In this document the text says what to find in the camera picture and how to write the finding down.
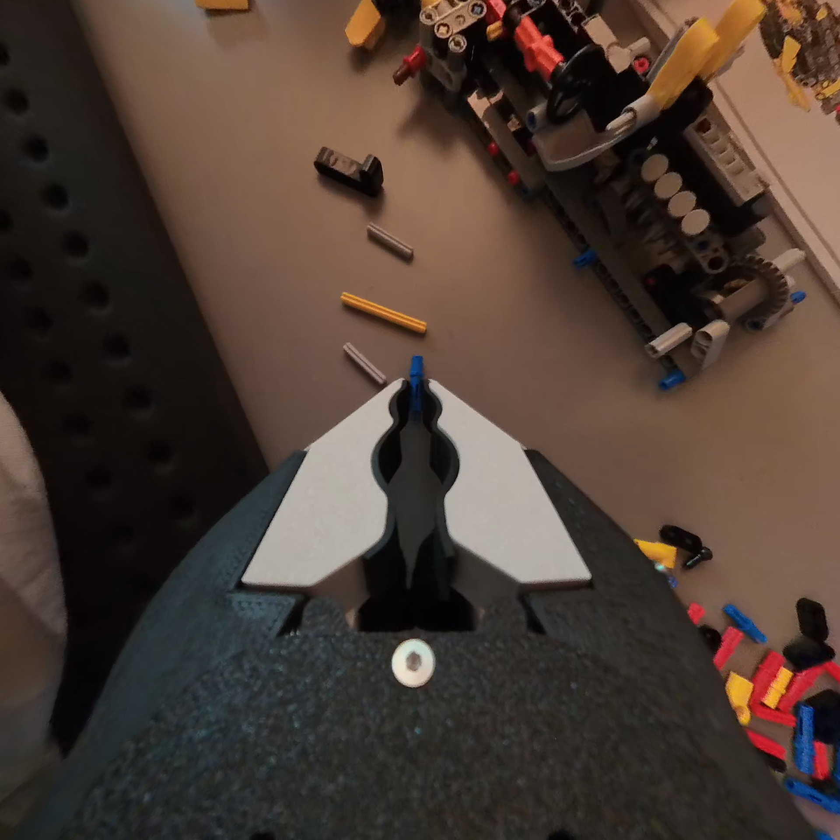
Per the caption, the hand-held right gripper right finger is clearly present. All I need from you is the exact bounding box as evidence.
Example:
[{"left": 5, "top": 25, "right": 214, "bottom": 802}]
[{"left": 423, "top": 379, "right": 593, "bottom": 586}]

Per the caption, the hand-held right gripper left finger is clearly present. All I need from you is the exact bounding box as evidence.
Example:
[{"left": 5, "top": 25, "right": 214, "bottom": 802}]
[{"left": 241, "top": 379, "right": 411, "bottom": 588}]

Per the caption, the pile of red blue lego pins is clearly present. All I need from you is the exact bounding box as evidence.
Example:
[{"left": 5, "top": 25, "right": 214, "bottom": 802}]
[{"left": 633, "top": 524, "right": 840, "bottom": 816}]

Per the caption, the lego car chassis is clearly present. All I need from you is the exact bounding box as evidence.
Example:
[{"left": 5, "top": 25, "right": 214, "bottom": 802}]
[{"left": 344, "top": 0, "right": 809, "bottom": 392}]

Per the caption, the lego instruction booklet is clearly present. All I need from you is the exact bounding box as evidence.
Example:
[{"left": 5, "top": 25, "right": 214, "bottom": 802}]
[{"left": 630, "top": 0, "right": 840, "bottom": 304}]

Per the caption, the grey lego axle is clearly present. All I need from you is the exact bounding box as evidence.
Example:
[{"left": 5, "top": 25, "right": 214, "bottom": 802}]
[
  {"left": 366, "top": 222, "right": 415, "bottom": 263},
  {"left": 343, "top": 341, "right": 389, "bottom": 387}
]

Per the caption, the yellow lego axle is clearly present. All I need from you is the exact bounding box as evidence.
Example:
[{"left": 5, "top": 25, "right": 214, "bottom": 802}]
[{"left": 340, "top": 292, "right": 428, "bottom": 336}]

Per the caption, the black angled lego piece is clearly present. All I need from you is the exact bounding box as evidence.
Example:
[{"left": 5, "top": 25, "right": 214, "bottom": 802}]
[{"left": 314, "top": 146, "right": 385, "bottom": 198}]

